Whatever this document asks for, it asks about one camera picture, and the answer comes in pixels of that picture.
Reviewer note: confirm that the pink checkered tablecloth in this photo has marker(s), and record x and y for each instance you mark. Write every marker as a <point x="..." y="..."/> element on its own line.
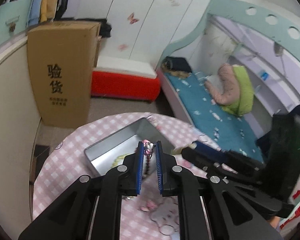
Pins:
<point x="148" y="215"/>

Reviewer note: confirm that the large cardboard box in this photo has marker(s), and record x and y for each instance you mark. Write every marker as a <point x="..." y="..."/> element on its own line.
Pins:
<point x="61" y="58"/>

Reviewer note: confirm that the hanging clothes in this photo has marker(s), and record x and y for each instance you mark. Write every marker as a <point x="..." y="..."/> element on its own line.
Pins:
<point x="41" y="11"/>

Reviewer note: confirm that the red white storage ottoman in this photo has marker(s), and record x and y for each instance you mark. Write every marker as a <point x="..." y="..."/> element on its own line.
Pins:
<point x="124" y="79"/>

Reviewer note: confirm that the pink green rolled quilt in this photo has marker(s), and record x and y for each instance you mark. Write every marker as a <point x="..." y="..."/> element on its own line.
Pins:
<point x="237" y="95"/>

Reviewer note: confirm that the cream cabinet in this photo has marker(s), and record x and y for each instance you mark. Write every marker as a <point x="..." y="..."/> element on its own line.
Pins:
<point x="19" y="120"/>

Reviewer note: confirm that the grey metal tin box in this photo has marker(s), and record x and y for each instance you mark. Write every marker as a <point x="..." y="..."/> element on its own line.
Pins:
<point x="110" y="151"/>

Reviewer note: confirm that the mint green drawer unit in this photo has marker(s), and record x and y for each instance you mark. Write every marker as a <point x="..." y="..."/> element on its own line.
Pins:
<point x="13" y="18"/>

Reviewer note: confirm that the blue bed mattress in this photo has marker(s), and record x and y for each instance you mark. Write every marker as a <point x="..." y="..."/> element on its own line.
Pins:
<point x="228" y="131"/>

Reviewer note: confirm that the black clothes on box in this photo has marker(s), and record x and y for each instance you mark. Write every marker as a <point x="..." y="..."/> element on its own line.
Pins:
<point x="105" y="27"/>

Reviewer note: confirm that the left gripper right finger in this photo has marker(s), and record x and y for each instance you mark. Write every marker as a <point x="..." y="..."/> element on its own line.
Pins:
<point x="209" y="208"/>

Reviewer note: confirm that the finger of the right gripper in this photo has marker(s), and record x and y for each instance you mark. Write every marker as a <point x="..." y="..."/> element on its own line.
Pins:
<point x="208" y="152"/>
<point x="211" y="167"/>

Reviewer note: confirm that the dark folded clothes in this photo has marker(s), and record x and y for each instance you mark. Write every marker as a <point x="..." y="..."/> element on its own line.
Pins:
<point x="176" y="64"/>

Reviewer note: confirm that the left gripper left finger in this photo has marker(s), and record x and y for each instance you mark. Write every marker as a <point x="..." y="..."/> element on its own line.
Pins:
<point x="90" y="208"/>

